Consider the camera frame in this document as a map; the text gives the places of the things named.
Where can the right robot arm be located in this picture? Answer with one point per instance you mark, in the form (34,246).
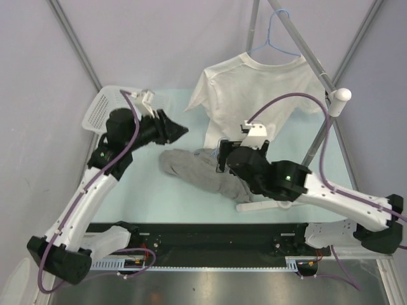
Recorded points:
(372,222)

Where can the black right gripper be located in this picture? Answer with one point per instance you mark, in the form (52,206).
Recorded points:
(226,145)

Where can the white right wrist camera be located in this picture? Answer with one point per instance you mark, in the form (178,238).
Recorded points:
(255,134)

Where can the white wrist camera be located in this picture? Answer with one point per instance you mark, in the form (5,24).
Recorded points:
(142,102)
(255,134)

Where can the white t shirt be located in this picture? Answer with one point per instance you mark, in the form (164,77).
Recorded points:
(234,90)

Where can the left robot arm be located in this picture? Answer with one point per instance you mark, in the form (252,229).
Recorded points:
(61,251)

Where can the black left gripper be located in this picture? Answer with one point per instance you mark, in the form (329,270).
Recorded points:
(168,131)

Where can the grey t shirt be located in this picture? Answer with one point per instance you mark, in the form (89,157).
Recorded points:
(199,169)

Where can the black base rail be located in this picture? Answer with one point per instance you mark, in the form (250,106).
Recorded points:
(223,245)

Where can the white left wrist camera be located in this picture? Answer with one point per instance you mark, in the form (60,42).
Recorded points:
(142,102)

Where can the grey clothes rack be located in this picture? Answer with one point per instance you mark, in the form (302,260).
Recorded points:
(336,98)

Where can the white plastic basket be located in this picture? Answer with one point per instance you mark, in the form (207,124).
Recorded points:
(108,99)

